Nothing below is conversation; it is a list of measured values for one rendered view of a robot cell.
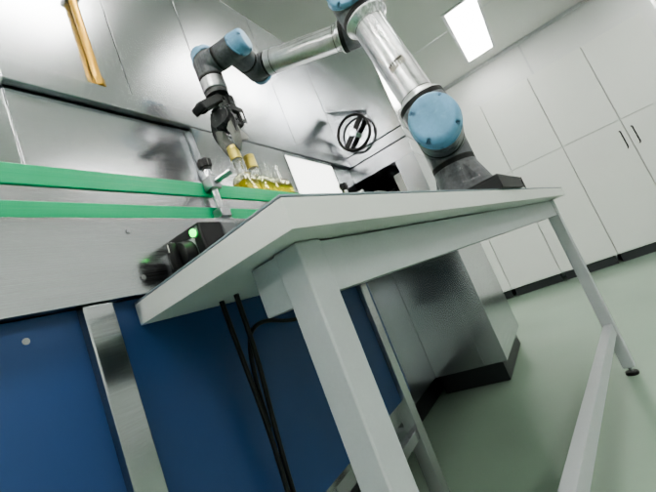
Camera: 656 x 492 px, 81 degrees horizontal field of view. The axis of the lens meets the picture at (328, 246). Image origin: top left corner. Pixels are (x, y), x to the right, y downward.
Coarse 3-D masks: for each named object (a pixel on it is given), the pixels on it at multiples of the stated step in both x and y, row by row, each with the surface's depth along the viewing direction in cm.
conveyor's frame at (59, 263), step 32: (0, 224) 45; (32, 224) 48; (64, 224) 51; (96, 224) 54; (128, 224) 58; (160, 224) 63; (192, 224) 69; (0, 256) 44; (32, 256) 46; (64, 256) 49; (96, 256) 52; (128, 256) 56; (160, 256) 61; (0, 288) 43; (32, 288) 45; (64, 288) 48; (96, 288) 51; (128, 288) 54; (0, 320) 42
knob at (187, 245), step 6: (186, 240) 60; (168, 246) 58; (174, 246) 58; (180, 246) 58; (186, 246) 58; (192, 246) 59; (168, 252) 58; (174, 252) 58; (180, 252) 58; (186, 252) 58; (192, 252) 58; (198, 252) 59; (174, 258) 57; (180, 258) 58; (186, 258) 58; (192, 258) 58; (174, 264) 57; (180, 264) 58
